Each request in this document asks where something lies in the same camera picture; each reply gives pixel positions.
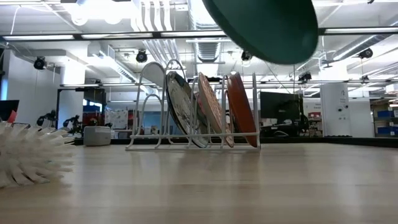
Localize silver ceiling duct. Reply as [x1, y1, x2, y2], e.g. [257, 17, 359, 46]
[195, 42, 222, 63]

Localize plain coral plate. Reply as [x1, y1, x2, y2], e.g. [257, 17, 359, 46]
[226, 72, 259, 148]

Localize large black monitor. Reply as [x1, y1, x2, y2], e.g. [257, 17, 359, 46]
[260, 91, 302, 121]

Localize small dark monitor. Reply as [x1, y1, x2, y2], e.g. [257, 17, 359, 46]
[0, 99, 20, 122]

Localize white pillar cabinet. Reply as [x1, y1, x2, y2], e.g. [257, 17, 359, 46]
[320, 82, 351, 137]

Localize beige dark-rimmed plate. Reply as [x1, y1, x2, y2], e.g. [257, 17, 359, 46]
[165, 70, 211, 149]

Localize orange white patterned plate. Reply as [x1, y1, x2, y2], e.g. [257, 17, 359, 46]
[197, 72, 235, 149]

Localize white cylindrical container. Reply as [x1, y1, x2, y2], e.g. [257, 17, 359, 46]
[83, 125, 112, 147]

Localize white dish brush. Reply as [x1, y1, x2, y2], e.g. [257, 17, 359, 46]
[0, 121, 77, 189]

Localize white wire dish rack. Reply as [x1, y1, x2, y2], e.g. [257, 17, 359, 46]
[126, 58, 261, 152]

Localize blue storage bins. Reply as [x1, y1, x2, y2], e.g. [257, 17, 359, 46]
[375, 108, 398, 136]

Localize large green plate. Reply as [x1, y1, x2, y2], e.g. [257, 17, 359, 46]
[201, 0, 320, 65]

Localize black aluminium table frame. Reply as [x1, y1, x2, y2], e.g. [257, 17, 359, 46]
[73, 136, 398, 148]

